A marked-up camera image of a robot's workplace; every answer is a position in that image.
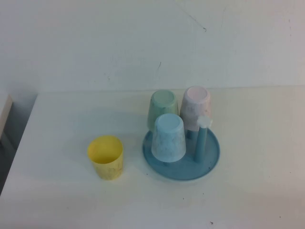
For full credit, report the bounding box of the pink plastic cup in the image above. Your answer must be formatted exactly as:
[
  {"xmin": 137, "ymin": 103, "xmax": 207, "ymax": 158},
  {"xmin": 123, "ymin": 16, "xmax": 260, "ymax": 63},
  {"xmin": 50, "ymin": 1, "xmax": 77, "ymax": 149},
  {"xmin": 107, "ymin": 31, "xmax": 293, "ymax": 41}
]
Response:
[{"xmin": 179, "ymin": 86, "xmax": 212, "ymax": 132}]

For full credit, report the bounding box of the green plastic cup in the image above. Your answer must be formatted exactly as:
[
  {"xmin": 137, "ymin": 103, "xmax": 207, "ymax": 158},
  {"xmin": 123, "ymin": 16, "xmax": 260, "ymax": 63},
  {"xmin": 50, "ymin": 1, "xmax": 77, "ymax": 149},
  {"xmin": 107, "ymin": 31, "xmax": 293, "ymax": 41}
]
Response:
[{"xmin": 146, "ymin": 90, "xmax": 179, "ymax": 131}]

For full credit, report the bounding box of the light blue plastic cup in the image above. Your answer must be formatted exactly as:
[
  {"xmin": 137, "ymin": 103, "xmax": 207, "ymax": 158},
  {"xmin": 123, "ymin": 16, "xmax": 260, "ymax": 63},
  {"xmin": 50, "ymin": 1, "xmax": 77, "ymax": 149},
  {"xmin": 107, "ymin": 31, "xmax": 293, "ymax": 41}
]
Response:
[{"xmin": 151, "ymin": 113, "xmax": 186, "ymax": 165}]

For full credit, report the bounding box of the blue cup stand with pegs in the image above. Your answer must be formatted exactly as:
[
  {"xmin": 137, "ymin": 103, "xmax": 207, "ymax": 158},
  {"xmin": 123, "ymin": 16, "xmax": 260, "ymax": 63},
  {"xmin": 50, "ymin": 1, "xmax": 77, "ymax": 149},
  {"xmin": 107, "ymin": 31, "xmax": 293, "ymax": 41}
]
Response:
[{"xmin": 142, "ymin": 116, "xmax": 220, "ymax": 181}]

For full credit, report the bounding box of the yellow plastic cup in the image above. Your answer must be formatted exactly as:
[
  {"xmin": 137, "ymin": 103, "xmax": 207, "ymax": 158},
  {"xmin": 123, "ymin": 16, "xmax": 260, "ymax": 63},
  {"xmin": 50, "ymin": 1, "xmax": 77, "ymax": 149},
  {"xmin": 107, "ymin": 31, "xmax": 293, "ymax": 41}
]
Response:
[{"xmin": 87, "ymin": 135, "xmax": 124, "ymax": 181}]

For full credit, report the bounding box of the beige wooden board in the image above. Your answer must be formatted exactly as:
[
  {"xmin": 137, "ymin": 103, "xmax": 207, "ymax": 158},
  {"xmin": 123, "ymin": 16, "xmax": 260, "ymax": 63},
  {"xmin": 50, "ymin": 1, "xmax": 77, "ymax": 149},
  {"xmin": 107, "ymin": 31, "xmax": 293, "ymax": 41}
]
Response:
[{"xmin": 0, "ymin": 93, "xmax": 14, "ymax": 142}]

